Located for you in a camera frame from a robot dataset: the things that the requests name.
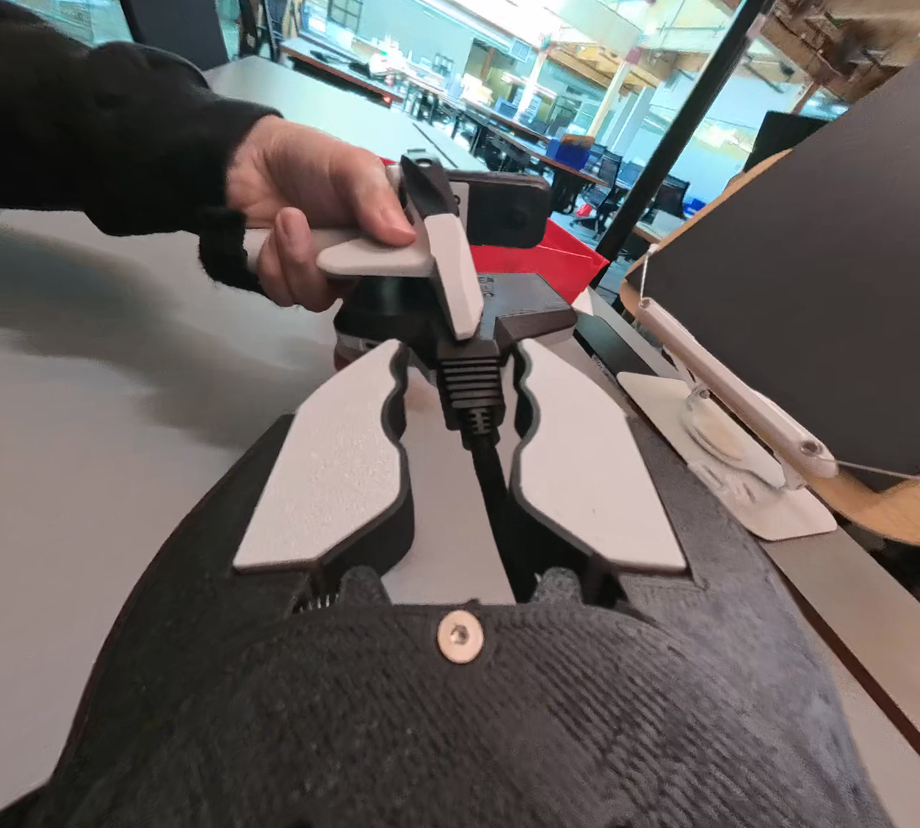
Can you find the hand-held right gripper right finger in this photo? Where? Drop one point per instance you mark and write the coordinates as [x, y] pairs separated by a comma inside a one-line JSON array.
[[596, 476]]

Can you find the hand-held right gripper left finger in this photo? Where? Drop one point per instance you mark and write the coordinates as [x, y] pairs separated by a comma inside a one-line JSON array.
[[330, 476]]

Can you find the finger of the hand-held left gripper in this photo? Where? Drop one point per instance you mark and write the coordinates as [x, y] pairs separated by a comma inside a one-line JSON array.
[[456, 274]]

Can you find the black power adapter block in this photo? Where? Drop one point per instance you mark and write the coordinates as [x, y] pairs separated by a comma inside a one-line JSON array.
[[535, 318]]

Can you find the person's left forearm black sleeve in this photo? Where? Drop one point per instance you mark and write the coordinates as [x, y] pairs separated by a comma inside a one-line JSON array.
[[108, 138]]

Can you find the person's left hand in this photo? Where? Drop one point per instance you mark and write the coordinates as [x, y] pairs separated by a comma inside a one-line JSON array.
[[309, 181]]

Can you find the long wooden desk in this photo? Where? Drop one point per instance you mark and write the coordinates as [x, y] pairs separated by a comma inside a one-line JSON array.
[[546, 156]]

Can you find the red plastic bin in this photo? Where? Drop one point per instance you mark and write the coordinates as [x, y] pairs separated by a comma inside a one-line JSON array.
[[553, 260]]

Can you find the blue storage box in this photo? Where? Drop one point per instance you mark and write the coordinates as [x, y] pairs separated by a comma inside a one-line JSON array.
[[571, 154]]

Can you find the black office chair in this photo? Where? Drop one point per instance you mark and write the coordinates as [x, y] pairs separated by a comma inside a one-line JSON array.
[[672, 195], [602, 185]]

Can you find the black metal pole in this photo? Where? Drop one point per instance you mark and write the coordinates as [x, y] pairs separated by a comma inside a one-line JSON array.
[[719, 59]]

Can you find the black board with cardboard edge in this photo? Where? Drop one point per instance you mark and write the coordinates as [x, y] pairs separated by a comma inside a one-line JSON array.
[[812, 296]]

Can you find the black monitor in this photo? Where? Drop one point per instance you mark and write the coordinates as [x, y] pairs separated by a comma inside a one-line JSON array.
[[787, 138]]

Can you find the white board holder bracket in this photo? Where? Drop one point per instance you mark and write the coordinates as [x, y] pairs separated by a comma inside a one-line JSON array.
[[747, 425]]

